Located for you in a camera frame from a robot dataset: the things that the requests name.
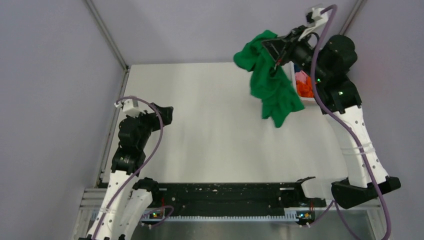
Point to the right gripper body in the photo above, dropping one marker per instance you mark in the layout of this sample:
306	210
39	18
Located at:
299	52

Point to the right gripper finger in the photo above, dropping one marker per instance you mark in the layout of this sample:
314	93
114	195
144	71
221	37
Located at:
279	56
278	43

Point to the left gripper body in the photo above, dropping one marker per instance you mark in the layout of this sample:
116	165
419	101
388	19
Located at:
148	124

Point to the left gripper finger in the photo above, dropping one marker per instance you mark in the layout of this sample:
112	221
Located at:
166	119
164	111

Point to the green t-shirt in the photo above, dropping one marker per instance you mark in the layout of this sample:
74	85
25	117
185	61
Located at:
268	82

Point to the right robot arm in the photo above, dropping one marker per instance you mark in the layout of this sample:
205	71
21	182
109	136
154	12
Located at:
341	104

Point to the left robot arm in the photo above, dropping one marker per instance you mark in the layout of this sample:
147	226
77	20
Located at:
127	195

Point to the white plastic basket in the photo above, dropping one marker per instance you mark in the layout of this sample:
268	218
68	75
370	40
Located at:
305	101

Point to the dark blue garment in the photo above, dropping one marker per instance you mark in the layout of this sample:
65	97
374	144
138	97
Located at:
296	68

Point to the pink garment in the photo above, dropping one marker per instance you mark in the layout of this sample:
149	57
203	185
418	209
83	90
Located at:
301	76

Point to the orange t-shirt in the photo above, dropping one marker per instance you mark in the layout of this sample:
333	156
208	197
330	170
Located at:
304	90

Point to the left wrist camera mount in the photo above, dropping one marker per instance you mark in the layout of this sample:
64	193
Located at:
130	107

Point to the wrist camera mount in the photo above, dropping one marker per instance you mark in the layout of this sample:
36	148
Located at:
130	107
315	19

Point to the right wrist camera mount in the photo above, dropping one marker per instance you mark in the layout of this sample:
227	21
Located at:
315	19

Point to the right corner aluminium post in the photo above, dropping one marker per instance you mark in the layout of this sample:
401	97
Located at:
356	9

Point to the corner aluminium post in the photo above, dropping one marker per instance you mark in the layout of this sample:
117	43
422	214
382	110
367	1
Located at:
105	33
356	9

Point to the white cable duct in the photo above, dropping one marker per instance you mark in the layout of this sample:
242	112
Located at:
290	216

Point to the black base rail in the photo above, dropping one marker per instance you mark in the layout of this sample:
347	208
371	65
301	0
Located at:
232	200

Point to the left corner aluminium post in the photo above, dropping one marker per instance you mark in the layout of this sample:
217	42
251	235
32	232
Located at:
105	33

